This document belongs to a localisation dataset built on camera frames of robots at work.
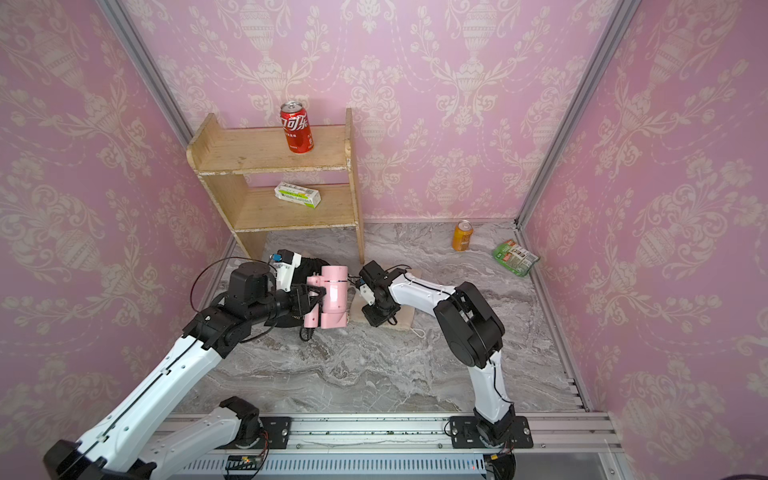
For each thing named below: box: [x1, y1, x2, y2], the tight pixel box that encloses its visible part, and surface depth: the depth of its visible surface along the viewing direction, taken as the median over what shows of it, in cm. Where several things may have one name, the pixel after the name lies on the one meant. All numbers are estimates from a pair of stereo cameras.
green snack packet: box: [493, 239, 540, 277], surface depth 110 cm
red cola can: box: [280, 100, 314, 154], surface depth 74 cm
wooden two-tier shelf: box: [186, 108, 365, 265], surface depth 87 cm
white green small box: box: [274, 181, 322, 208], surface depth 97 cm
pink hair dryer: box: [304, 265, 348, 329], surface depth 74 cm
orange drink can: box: [452, 220, 474, 251], surface depth 108 cm
